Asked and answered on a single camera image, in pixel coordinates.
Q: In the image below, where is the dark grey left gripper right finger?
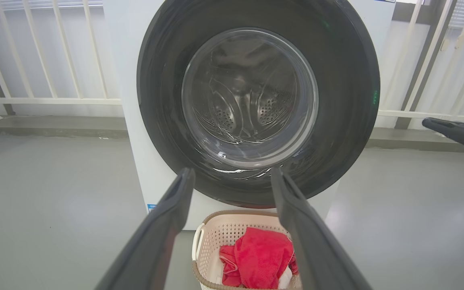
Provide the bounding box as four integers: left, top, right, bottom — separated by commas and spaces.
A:
270, 167, 373, 290

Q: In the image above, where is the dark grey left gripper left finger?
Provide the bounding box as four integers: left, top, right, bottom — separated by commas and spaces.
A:
95, 168, 196, 290

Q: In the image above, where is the red garment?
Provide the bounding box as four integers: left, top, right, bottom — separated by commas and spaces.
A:
219, 227, 299, 290

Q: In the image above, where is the glass washing machine door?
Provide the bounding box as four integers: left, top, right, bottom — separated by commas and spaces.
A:
137, 0, 381, 209

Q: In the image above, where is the cream perforated basket brown rim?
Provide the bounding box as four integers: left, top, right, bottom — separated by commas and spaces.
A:
192, 210, 303, 290

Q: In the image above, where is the white front-load washing machine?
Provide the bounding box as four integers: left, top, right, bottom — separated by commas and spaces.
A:
103, 0, 397, 231

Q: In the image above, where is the white metal railing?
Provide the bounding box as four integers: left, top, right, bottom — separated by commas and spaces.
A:
0, 0, 464, 124

